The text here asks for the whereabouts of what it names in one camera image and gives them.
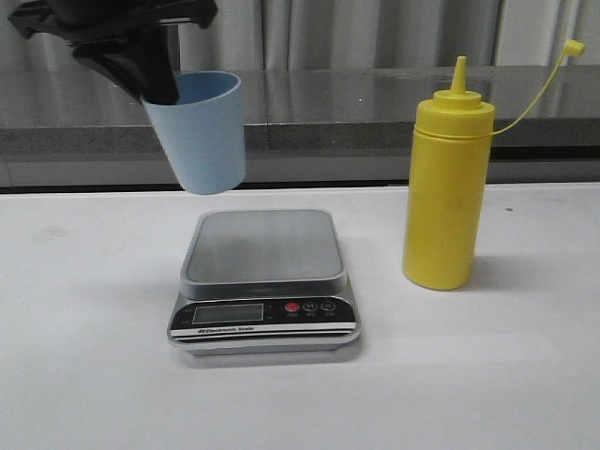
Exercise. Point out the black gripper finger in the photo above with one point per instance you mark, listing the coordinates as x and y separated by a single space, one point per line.
137 61

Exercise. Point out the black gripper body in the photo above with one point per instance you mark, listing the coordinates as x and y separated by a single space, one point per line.
82 21

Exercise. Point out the light blue plastic cup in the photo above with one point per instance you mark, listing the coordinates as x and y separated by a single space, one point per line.
202 135

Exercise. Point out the yellow squeeze bottle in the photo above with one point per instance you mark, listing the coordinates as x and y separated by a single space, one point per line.
451 146

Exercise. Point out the silver electronic kitchen scale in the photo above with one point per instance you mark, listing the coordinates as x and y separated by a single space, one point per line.
264 281

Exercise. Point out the grey granite counter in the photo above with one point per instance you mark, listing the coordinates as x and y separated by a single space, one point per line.
71 129

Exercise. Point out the grey curtain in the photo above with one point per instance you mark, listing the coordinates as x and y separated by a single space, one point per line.
299 35

